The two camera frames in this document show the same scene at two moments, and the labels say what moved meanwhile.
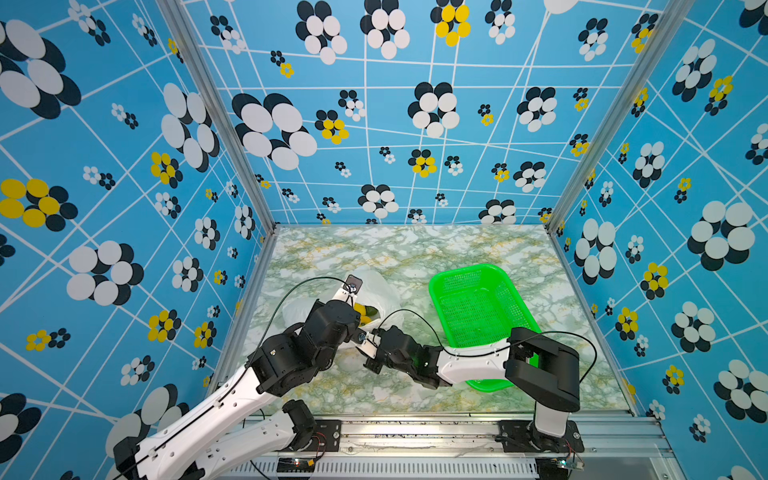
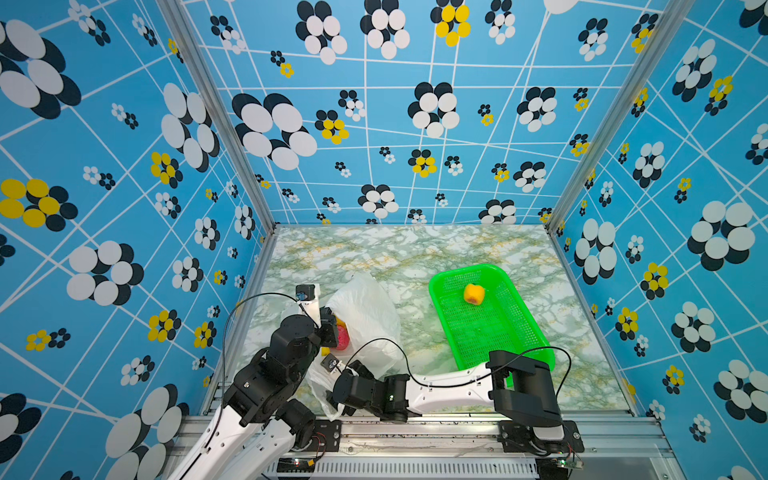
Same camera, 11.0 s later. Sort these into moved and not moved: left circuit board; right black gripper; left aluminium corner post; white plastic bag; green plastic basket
Moved: white plastic bag; right black gripper
Not moved: left aluminium corner post; left circuit board; green plastic basket
